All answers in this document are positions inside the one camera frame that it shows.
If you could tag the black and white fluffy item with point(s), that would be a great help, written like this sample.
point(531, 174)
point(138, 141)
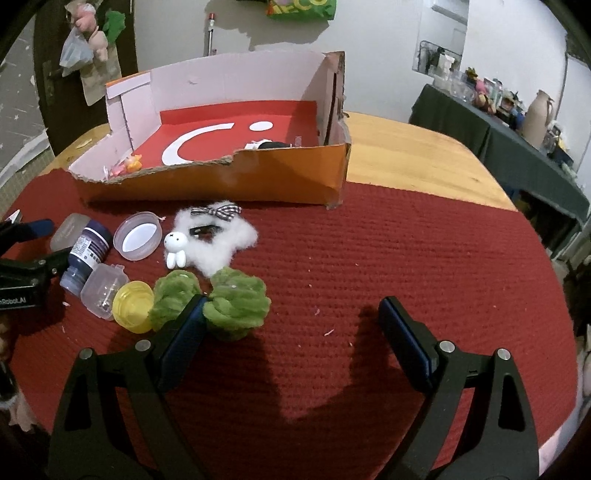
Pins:
point(268, 145)

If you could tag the dark blue ink bottle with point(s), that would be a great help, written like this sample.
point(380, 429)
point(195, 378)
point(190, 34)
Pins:
point(85, 254)

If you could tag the small yellow pink toy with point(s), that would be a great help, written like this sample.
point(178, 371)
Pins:
point(129, 164)

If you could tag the red ribbed mat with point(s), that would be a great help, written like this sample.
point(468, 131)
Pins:
point(369, 277)

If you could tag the white fluffy star hair clip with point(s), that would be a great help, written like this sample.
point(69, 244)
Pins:
point(231, 240)

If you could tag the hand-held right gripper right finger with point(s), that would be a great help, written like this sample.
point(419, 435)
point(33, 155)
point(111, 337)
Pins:
point(411, 341)

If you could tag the green printed bag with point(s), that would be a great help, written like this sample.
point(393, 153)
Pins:
point(300, 8)

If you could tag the wooden table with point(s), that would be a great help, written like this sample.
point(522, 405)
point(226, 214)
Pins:
point(415, 152)

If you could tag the pink plush toy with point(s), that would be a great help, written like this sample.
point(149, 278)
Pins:
point(92, 27)

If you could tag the white rabbit figurine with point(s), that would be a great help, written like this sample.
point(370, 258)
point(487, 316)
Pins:
point(175, 249)

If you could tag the dark green clothed table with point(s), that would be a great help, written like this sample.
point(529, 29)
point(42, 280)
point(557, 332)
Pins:
point(531, 161)

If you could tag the clear round lid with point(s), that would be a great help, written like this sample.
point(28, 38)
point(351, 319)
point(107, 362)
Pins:
point(136, 237)

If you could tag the grey star-patterned cloth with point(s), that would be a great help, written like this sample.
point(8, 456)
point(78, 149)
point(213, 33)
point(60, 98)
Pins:
point(18, 92)

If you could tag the row of bottles and toys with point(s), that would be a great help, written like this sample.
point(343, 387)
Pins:
point(489, 92)

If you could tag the orange cardboard box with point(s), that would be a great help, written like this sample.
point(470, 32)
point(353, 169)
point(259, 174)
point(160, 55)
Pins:
point(277, 177)

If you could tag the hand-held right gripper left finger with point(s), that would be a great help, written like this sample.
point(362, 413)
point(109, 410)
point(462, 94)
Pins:
point(184, 341)

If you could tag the green plush toy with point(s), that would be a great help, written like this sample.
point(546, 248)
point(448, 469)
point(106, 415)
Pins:
point(113, 21)

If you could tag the yellow round lid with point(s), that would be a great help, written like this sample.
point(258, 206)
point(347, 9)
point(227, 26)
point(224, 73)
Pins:
point(131, 307)

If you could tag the beige hanging cloth bag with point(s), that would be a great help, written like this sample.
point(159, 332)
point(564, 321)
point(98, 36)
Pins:
point(99, 78)

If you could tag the green yarn ball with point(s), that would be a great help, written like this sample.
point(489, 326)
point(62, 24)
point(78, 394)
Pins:
point(238, 307)
point(173, 293)

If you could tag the grey translucent plastic box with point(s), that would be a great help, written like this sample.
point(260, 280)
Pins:
point(67, 230)

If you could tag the wall shelf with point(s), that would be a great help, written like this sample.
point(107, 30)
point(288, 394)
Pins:
point(438, 57)

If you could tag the beige jug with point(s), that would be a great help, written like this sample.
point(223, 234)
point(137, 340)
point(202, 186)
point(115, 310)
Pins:
point(538, 117)

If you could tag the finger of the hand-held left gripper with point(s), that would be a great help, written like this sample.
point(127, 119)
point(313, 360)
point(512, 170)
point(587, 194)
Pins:
point(37, 228)
point(46, 265)

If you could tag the dark brown door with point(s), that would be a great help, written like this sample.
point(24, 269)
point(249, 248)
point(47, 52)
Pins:
point(46, 106)

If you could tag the clear plastic bag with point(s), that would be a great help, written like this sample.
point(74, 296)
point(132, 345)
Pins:
point(74, 50)

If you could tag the small clear plastic box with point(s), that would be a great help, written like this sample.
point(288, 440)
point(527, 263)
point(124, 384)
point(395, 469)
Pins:
point(104, 288)

